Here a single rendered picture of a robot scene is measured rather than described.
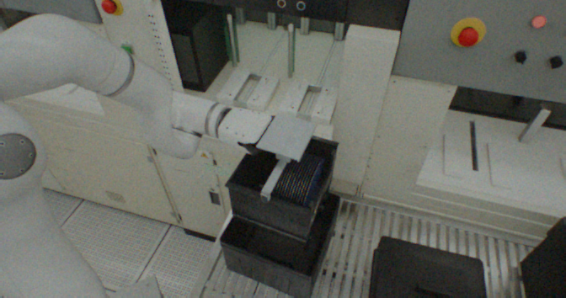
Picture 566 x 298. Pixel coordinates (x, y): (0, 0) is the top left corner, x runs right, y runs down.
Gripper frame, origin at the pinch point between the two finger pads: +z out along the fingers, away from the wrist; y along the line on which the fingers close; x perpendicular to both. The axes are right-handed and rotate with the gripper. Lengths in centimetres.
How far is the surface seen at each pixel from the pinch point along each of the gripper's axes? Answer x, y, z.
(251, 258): -34.8, 13.8, -4.2
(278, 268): -33.8, 13.8, 3.8
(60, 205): -125, -11, -151
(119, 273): -125, 9, -90
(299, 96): -35, -58, -17
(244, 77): -35, -61, -44
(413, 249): -39, -9, 37
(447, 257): -39, -10, 46
